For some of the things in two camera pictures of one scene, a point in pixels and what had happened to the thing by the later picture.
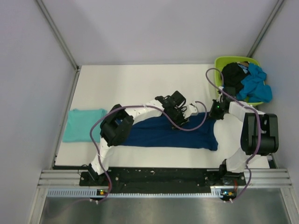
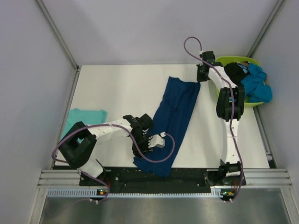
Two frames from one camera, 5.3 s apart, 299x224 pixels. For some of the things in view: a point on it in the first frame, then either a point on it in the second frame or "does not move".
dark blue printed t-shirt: x=156 y=131 to x=179 y=97
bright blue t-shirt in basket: x=254 y=89 does not move
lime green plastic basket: x=221 y=60 does not move
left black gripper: x=181 y=121 to x=145 y=148
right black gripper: x=212 y=113 to x=200 y=79
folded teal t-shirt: x=78 y=124 does not move
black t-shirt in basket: x=232 y=75 does not move
